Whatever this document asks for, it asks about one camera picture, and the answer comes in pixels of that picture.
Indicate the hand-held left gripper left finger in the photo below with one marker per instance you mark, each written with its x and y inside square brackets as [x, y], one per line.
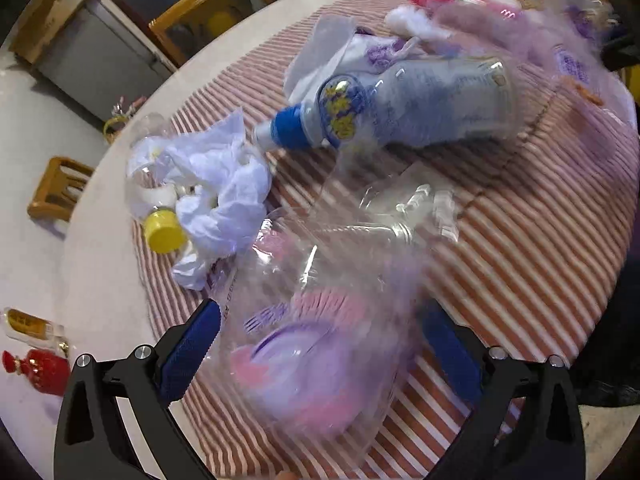
[195, 345]

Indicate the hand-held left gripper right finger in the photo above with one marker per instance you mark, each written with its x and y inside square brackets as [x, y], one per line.
[452, 347]

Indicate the clear plastic bag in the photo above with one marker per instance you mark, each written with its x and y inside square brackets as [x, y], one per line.
[310, 360]

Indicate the plastic bottle with blue cap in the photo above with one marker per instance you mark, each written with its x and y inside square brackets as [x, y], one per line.
[425, 105]

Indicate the white printed plastic bag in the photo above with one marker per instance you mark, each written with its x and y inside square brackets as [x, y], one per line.
[320, 45]

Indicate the clear bottle with yellow cap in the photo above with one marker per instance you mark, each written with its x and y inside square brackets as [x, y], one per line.
[162, 230]

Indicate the clear plastic wrapper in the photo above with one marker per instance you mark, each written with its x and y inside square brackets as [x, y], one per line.
[420, 205]

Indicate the red liquor bottle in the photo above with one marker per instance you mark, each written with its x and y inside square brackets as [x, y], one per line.
[45, 367]

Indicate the red striped tablecloth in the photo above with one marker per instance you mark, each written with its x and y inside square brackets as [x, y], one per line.
[525, 210]

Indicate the dark cloth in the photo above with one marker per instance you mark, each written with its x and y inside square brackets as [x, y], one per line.
[615, 340]

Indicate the gold liquor bottle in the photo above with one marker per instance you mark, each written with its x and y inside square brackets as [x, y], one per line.
[30, 325]

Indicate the wooden stool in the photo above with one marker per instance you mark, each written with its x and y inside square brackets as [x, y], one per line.
[42, 205]

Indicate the wrapped gift basket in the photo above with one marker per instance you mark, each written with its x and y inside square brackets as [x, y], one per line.
[112, 127]

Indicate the grey cabinet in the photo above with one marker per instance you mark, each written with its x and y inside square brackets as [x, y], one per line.
[85, 60]

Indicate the wooden chair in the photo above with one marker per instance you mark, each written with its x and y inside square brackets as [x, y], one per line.
[165, 30]

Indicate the yellow round object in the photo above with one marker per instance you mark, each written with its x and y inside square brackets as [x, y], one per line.
[220, 22]

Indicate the white fluffy cotton wad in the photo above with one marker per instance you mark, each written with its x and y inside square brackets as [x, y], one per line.
[415, 22]

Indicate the cardboard box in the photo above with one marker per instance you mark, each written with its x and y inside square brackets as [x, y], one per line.
[35, 25]

